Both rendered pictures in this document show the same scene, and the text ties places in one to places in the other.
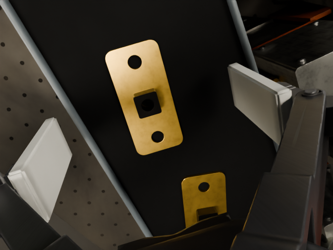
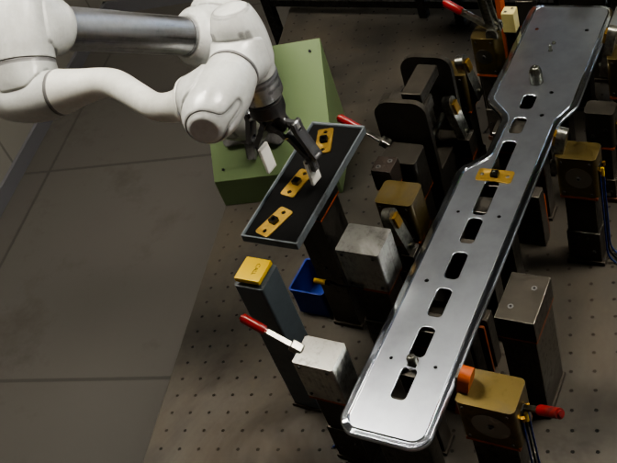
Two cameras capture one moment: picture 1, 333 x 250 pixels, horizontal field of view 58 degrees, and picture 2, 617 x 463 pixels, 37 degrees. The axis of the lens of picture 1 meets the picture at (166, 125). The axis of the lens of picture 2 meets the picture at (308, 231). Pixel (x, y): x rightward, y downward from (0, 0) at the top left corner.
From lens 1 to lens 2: 194 cm
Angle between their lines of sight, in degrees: 65
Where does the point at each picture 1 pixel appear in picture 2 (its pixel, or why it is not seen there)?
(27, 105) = not seen: hidden behind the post
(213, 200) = (281, 218)
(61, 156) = (269, 163)
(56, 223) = not seen: outside the picture
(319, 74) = (354, 230)
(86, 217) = (178, 405)
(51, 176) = (265, 155)
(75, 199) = (192, 384)
